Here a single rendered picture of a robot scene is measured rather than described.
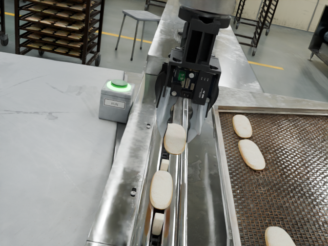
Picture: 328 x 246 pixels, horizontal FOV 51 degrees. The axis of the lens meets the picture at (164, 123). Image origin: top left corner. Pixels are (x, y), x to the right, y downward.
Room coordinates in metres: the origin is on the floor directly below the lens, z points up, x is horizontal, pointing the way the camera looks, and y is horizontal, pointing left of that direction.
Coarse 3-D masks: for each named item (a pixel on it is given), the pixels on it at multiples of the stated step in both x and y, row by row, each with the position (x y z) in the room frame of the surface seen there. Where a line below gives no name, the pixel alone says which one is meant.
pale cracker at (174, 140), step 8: (168, 128) 0.53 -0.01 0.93; (176, 128) 0.53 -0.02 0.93; (168, 136) 0.50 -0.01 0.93; (176, 136) 0.50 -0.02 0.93; (184, 136) 0.51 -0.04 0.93; (168, 144) 0.47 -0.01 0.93; (176, 144) 0.48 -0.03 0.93; (184, 144) 0.49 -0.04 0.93; (168, 152) 0.46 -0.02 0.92; (176, 152) 0.46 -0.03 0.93
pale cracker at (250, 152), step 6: (240, 144) 0.57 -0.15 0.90; (246, 144) 0.57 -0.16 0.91; (252, 144) 0.57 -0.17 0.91; (240, 150) 0.56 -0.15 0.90; (246, 150) 0.55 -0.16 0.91; (252, 150) 0.55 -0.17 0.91; (258, 150) 0.55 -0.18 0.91; (246, 156) 0.53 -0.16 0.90; (252, 156) 0.53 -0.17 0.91; (258, 156) 0.53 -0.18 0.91; (246, 162) 0.52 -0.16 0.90; (252, 162) 0.52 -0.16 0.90; (258, 162) 0.52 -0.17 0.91; (264, 162) 0.52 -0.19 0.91; (252, 168) 0.50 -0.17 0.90; (258, 168) 0.50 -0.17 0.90
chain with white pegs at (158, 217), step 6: (168, 120) 0.74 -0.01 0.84; (162, 150) 0.59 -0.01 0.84; (162, 156) 0.57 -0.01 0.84; (162, 162) 0.51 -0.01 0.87; (168, 162) 0.51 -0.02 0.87; (162, 168) 0.51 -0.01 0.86; (156, 210) 0.42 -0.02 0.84; (162, 210) 0.42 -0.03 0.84; (156, 216) 0.37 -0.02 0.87; (162, 216) 0.38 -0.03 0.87; (156, 222) 0.37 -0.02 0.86; (162, 222) 0.37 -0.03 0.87; (156, 228) 0.37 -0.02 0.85; (150, 234) 0.38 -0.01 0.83; (156, 234) 0.37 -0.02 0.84; (150, 240) 0.36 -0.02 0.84; (156, 240) 0.36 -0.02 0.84
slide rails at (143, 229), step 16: (176, 112) 0.76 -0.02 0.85; (160, 144) 0.60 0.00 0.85; (176, 160) 0.56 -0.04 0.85; (176, 176) 0.51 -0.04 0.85; (144, 192) 0.44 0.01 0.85; (176, 192) 0.46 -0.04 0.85; (144, 208) 0.41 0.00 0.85; (176, 208) 0.42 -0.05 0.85; (144, 224) 0.37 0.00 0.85; (176, 224) 0.39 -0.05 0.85; (144, 240) 0.34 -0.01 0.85; (176, 240) 0.36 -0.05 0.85
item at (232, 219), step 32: (224, 128) 0.65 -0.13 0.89; (256, 128) 0.66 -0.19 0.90; (288, 128) 0.67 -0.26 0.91; (320, 128) 0.67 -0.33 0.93; (224, 160) 0.53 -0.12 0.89; (224, 192) 0.44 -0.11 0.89; (320, 192) 0.45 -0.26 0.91; (256, 224) 0.37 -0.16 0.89; (288, 224) 0.38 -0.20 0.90; (320, 224) 0.38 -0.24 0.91
